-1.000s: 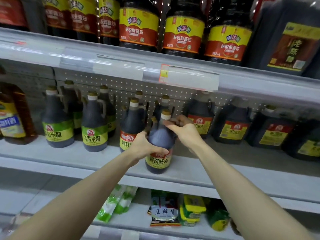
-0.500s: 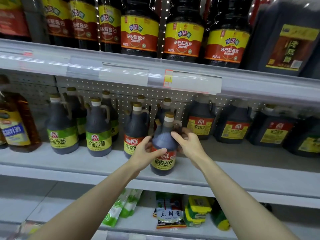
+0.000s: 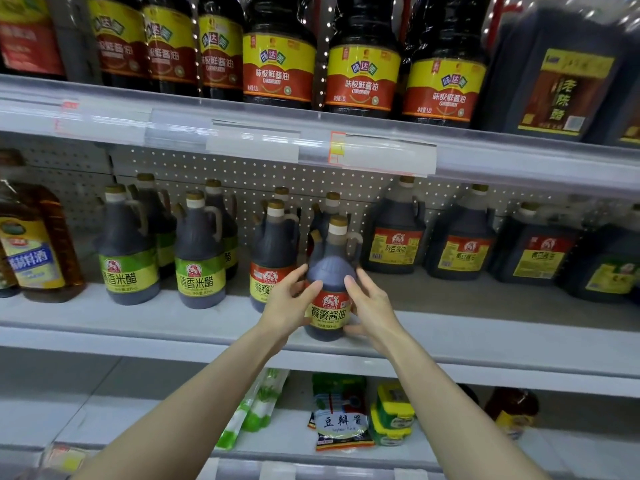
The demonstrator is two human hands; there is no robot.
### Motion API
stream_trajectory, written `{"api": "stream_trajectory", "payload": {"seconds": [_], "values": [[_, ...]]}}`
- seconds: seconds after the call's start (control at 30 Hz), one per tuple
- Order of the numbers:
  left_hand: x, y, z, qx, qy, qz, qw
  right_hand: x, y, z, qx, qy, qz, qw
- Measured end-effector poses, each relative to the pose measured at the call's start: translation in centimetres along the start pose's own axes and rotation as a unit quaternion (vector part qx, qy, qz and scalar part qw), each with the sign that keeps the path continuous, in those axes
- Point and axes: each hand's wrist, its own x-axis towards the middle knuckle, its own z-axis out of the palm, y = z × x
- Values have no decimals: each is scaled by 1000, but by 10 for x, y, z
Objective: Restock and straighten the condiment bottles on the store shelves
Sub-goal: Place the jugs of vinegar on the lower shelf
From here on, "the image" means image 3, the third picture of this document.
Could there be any person's right hand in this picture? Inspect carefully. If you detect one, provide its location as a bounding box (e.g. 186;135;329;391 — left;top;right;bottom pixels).
343;267;407;347

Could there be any green packet white blue label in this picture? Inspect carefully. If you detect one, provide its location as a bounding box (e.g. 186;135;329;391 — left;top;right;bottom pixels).
308;371;377;453

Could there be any person's left forearm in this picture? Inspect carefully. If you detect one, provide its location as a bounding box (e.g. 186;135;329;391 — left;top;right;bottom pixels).
75;325;291;480

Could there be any white metal store shelving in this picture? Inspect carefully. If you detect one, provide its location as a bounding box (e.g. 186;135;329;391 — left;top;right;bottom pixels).
0;0;640;480

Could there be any dark bottle red yellow label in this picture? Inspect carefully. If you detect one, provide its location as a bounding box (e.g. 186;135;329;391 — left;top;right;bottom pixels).
270;187;301;218
308;191;348;241

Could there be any person's right forearm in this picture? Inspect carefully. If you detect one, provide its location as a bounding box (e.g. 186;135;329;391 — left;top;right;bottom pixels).
383;325;551;480

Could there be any rice vinegar jug green label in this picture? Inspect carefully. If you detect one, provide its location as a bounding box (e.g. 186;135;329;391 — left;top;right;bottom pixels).
174;191;229;310

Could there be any dark bottle with green label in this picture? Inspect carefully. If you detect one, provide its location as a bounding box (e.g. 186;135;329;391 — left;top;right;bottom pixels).
133;173;179;279
203;179;241;281

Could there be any large amber cooking wine jug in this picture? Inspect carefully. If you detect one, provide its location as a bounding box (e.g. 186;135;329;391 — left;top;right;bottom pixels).
0;149;87;303

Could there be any dark jug yellow green label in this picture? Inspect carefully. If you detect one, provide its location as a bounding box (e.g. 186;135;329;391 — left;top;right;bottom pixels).
558;203;640;304

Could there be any dark jug red yellow label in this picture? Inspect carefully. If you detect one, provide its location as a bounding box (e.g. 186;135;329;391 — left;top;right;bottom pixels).
488;201;578;286

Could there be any person's left hand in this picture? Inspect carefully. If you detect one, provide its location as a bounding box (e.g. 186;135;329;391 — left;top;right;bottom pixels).
258;263;324;342

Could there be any white green bag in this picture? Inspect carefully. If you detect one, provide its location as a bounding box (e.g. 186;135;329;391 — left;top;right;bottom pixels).
215;379;263;451
243;367;291;433

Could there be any row of dark red-capped bottles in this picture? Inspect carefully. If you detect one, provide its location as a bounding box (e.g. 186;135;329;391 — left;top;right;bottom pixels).
0;0;493;128

